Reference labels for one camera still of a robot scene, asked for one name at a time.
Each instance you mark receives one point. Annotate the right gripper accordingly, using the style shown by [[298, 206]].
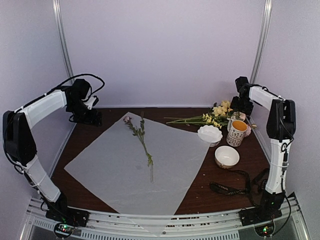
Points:
[[248, 110]]

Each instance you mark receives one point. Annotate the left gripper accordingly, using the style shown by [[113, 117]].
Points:
[[90, 119]]

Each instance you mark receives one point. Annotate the yellow fake flower bunch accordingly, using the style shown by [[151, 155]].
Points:
[[218, 116]]

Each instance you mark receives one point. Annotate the pink rose stem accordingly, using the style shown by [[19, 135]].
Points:
[[250, 128]]

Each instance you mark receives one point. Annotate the purple rose stem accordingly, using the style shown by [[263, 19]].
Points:
[[139, 132]]

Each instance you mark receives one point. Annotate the white wrapping paper sheet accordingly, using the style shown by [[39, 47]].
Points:
[[114, 168]]

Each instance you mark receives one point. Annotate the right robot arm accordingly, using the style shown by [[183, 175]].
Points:
[[280, 128]]

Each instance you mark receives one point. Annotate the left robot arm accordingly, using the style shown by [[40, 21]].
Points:
[[18, 142]]

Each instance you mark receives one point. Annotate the patterned mug yellow inside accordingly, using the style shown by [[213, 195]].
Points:
[[236, 132]]

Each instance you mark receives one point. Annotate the scalloped white dish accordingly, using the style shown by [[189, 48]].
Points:
[[210, 134]]

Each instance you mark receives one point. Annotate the round white bowl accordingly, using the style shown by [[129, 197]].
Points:
[[226, 157]]

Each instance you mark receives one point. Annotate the left aluminium frame post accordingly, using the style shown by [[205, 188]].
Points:
[[62, 37]]

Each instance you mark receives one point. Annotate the aluminium frame post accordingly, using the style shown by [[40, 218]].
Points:
[[62, 37], [264, 30]]

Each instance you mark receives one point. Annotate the right aluminium frame post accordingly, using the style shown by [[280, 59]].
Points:
[[264, 30]]

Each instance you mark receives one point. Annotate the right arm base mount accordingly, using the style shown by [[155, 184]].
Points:
[[260, 216]]

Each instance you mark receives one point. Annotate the front aluminium rail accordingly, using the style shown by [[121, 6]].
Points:
[[224, 225]]

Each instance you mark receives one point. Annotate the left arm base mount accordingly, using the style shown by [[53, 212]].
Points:
[[67, 220]]

